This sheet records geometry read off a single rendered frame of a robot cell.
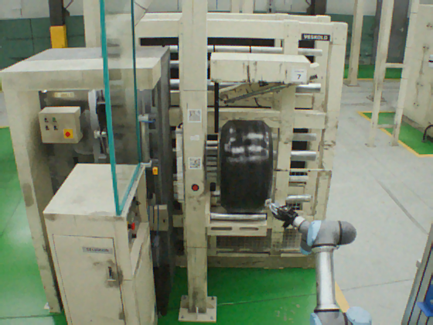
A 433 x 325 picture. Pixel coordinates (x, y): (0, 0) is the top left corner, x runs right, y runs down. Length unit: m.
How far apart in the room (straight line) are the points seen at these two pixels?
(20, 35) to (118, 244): 10.04
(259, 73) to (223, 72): 0.22
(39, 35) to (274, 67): 9.47
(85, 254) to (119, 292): 0.27
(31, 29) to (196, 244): 9.54
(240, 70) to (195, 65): 0.37
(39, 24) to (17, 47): 0.86
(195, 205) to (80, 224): 0.88
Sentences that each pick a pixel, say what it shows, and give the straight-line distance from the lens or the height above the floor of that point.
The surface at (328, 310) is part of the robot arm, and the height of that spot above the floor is 0.97.
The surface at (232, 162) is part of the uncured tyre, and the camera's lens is 2.36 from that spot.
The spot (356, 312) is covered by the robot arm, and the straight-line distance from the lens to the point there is 1.99.
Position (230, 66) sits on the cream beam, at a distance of 2.62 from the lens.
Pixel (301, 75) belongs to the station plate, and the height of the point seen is 1.70.
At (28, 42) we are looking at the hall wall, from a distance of 11.73.
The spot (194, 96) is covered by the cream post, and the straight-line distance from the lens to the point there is 2.40.
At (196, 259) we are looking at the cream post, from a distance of 2.90.
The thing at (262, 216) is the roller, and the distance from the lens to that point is 2.62.
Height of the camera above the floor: 2.27
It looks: 24 degrees down
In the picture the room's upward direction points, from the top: 1 degrees clockwise
